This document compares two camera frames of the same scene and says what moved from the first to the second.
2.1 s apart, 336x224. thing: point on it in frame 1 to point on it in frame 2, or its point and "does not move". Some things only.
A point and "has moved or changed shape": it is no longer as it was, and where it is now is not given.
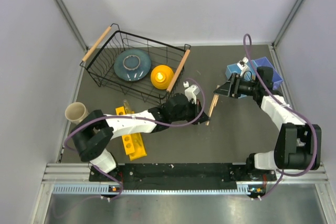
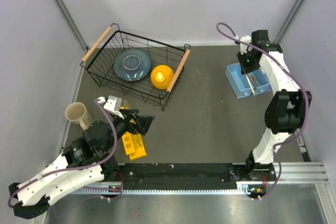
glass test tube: (126, 107) does not move
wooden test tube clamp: (215, 99) has moved or changed shape
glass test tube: (139, 143) does not move
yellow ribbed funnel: (161, 76) does not move
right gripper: (231, 87) to (245, 69)
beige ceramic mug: (75, 112) does not move
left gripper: (197, 109) to (144, 122)
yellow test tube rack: (133, 143) does not move
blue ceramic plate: (132, 65) does not move
